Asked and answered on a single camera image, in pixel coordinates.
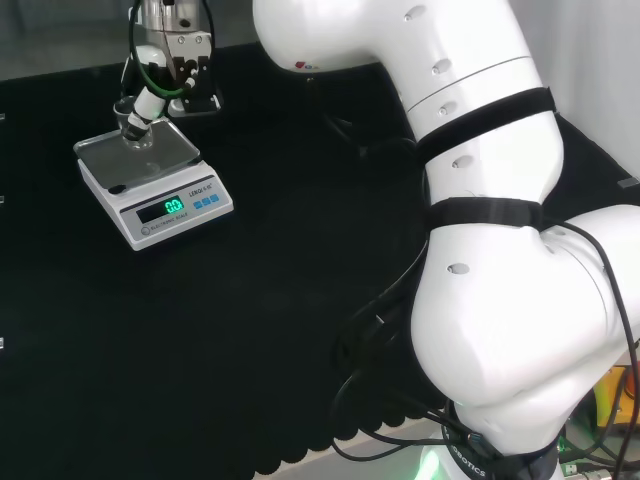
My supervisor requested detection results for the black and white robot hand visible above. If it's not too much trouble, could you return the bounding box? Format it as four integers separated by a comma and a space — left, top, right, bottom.
121, 27, 225, 142

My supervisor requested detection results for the white electronic balance steel pan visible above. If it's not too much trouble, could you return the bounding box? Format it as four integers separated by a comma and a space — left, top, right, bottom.
72, 118, 236, 253

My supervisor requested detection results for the black cable bundle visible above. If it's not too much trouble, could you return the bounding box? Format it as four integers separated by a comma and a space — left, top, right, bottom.
327, 239, 506, 464

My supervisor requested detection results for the black bench cloth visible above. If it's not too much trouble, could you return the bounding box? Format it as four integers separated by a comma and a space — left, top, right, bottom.
0, 42, 640, 480

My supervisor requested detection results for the long black cable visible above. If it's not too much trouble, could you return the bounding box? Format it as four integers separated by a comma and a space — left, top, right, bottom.
542, 219, 640, 480

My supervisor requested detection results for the yellow stop button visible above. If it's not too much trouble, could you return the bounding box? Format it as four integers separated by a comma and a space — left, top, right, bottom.
592, 365, 640, 432

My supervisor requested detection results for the clear glass beaker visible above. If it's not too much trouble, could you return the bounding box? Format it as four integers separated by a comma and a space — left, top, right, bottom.
113, 96, 154, 152

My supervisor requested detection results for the green cable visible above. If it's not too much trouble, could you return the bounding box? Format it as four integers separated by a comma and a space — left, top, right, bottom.
127, 0, 215, 97

